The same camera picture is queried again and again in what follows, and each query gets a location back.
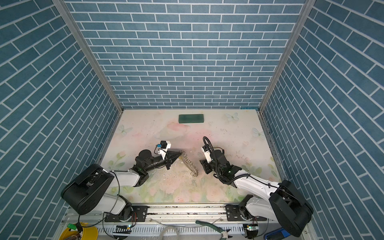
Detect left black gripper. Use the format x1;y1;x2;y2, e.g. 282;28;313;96
143;152;181;174

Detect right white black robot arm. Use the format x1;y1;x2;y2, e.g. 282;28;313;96
200;147;314;237

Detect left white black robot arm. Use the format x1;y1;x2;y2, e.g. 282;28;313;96
61;149;184;220

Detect dark green sponge block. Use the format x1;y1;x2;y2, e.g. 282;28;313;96
178;114;205;124

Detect clear plastic tube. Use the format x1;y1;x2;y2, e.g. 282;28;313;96
158;225;181;240

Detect blue black device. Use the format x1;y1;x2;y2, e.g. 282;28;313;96
264;228;291;240

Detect yellow tape roll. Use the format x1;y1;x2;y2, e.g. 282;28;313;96
59;224;99;240

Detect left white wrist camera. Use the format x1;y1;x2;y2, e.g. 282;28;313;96
155;141;172;160

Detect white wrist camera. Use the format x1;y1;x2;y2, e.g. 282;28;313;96
202;146;212;163
155;141;172;160

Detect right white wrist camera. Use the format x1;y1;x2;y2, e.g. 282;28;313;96
202;146;212;163

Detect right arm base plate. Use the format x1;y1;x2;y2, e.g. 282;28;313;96
225;204;267;222

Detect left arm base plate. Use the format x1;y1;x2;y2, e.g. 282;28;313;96
105;206;148;223

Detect green handled pliers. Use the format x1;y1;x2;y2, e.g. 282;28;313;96
195;220;232;240

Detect aluminium rail frame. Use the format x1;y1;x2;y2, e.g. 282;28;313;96
53;203;282;240

